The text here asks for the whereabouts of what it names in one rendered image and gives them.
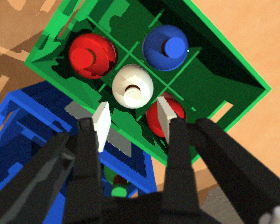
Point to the blue bottle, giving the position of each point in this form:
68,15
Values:
162,53

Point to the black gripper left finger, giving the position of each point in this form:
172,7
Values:
29,195

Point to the blue crate with dividers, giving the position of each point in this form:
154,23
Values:
48,104

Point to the green crate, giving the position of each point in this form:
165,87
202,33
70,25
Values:
212,74

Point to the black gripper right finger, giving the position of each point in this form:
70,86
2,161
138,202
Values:
251,187

